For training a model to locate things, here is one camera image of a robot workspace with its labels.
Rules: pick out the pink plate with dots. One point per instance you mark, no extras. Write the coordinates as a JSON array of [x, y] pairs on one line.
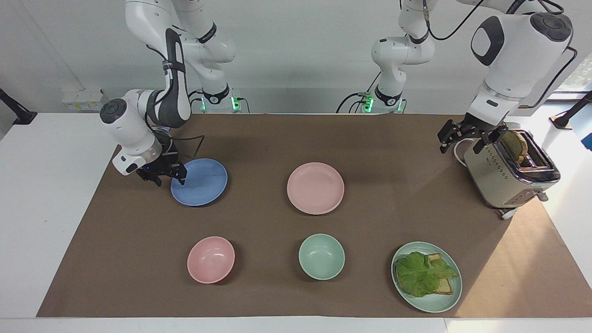
[[315, 188]]

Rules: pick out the pink bowl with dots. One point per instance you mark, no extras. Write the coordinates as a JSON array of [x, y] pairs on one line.
[[211, 260]]

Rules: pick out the bread slice with brown crust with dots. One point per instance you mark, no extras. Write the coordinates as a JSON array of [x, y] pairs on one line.
[[514, 144]]

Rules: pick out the blue plate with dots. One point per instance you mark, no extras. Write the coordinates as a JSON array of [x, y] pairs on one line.
[[203, 182]]

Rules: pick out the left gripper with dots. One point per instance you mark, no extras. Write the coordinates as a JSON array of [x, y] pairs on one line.
[[479, 122]]

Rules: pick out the green plate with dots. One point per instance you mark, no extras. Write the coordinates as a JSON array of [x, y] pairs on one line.
[[430, 303]]

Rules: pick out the silver toaster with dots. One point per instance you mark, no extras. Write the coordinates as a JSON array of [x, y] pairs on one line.
[[504, 180]]

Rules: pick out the green lettuce leaf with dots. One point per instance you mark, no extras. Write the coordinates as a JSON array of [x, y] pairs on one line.
[[418, 275]]

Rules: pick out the black stand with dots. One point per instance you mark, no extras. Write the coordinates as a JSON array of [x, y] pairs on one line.
[[18, 114], [571, 114]]

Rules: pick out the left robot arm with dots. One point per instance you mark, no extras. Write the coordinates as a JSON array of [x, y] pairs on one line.
[[518, 55]]

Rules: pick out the green bowl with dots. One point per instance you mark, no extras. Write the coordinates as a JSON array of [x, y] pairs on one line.
[[322, 256]]

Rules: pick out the toasted bread slice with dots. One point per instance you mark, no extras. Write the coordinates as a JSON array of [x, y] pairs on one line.
[[445, 286]]

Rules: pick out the blue object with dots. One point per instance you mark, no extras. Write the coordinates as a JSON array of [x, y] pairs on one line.
[[588, 141]]

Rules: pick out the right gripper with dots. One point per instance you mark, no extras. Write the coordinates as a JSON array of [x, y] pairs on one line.
[[160, 162]]

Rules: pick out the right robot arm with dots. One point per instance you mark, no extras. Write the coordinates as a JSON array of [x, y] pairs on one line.
[[134, 125]]

